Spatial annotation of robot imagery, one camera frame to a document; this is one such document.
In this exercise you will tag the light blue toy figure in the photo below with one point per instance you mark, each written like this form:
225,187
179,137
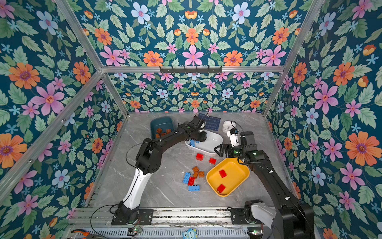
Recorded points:
190,234

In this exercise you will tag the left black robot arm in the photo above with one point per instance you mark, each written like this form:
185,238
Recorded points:
148,161

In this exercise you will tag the orange handled pliers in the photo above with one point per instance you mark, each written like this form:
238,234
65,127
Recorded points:
82,233

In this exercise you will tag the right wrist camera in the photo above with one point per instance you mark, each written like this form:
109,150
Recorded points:
233,136

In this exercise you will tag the dark blue printed card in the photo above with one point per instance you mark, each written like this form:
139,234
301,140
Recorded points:
211,123

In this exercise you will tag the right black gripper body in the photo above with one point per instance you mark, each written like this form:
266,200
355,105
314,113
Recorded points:
233,152

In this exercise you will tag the white round timer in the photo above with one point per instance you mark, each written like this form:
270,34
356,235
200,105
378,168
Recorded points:
228,125

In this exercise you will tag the black wall hook rail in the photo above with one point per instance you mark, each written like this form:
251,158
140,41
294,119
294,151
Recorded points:
188,69

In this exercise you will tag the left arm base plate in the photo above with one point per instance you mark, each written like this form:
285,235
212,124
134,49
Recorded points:
127,217

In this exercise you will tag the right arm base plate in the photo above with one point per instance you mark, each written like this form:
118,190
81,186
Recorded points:
238,217

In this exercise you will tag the red lego brick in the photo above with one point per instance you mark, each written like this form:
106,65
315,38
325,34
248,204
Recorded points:
221,188
191,181
222,173
212,161
199,157

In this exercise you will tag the teal rectangular bin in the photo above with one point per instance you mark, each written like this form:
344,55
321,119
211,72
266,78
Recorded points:
164,123

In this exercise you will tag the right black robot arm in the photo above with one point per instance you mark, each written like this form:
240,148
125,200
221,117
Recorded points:
288,218

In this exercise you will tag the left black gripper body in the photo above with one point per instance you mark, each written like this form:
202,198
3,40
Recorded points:
199,135

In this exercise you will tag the white rectangular bin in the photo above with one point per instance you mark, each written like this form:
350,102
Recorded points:
207,147

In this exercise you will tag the yellow square tray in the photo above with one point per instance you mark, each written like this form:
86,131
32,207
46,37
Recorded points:
236,171

